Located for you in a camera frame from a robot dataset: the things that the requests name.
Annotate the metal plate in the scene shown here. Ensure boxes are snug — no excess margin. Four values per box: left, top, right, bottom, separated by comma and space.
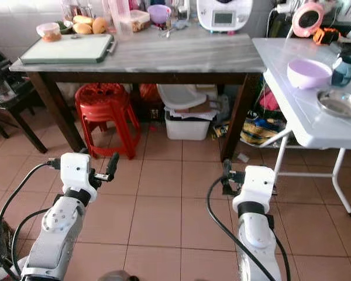
316, 90, 351, 119

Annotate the yellow printed bag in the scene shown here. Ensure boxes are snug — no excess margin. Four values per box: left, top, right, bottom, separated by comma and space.
211, 119, 278, 147

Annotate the red plastic stool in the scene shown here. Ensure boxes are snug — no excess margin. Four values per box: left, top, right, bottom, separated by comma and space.
74, 84, 142, 159

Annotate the red bag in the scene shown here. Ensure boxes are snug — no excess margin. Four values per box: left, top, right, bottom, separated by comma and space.
257, 88, 281, 112

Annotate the grey robot knee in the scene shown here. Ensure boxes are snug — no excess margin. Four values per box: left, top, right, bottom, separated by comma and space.
99, 270, 129, 281

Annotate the dark wooden chair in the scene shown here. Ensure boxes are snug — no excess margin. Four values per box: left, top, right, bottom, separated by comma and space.
0, 41, 48, 155

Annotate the green printed carton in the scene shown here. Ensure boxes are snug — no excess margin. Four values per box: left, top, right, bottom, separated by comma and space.
0, 219, 16, 268

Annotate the marble top wooden table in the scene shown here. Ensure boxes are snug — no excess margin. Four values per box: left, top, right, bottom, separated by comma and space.
10, 25, 267, 162

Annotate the green rimmed cutting board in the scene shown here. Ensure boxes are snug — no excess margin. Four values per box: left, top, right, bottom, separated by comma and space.
20, 34, 115, 65

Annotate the large lilac bowl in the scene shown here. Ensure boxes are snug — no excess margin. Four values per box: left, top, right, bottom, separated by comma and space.
287, 59, 333, 91

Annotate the white folding table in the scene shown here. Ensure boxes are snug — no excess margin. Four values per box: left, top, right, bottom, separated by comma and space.
252, 37, 351, 217

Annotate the round bread roll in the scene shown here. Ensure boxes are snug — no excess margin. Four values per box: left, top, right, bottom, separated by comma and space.
92, 18, 108, 35

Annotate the long bread roll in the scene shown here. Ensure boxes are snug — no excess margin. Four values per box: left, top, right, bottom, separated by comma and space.
72, 15, 94, 25
73, 23, 94, 35

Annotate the clear plastic pitcher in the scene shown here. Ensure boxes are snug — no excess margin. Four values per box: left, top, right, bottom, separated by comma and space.
108, 0, 135, 42

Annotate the clear food container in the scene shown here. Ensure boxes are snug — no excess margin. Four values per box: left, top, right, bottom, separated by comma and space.
130, 10, 151, 33

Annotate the small lidded food tub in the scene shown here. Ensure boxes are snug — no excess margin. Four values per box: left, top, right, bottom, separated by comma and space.
36, 23, 62, 43

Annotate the metal spoon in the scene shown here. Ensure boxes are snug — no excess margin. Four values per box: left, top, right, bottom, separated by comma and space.
160, 22, 189, 39

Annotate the white kitchen appliance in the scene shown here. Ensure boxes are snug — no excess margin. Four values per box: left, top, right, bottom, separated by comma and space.
197, 0, 254, 33

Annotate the teal mug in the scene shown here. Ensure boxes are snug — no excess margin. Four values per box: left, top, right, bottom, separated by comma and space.
331, 55, 351, 88

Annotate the small purple bowl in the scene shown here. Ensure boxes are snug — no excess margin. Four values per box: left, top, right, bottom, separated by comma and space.
147, 5, 173, 26

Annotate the orange black tool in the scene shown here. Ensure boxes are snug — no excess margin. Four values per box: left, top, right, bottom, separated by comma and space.
312, 28, 342, 46

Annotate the pink round fan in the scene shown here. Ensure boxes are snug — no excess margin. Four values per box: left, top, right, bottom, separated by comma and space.
292, 2, 326, 39

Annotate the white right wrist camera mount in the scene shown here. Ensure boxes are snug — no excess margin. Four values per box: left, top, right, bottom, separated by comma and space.
232, 166, 276, 215

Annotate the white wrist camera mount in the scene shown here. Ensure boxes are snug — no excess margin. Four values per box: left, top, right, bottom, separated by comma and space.
232, 166, 276, 215
60, 153, 99, 203

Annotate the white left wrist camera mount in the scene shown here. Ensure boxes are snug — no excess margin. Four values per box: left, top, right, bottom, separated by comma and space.
60, 153, 99, 203

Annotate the long black left arm cable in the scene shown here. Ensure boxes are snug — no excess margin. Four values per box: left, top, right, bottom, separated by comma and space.
0, 158, 62, 281

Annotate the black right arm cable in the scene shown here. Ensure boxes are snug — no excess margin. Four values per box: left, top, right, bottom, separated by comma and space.
206, 176, 278, 281

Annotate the short black left arm cable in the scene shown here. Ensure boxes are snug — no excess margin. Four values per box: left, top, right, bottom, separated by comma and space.
12, 209, 50, 276

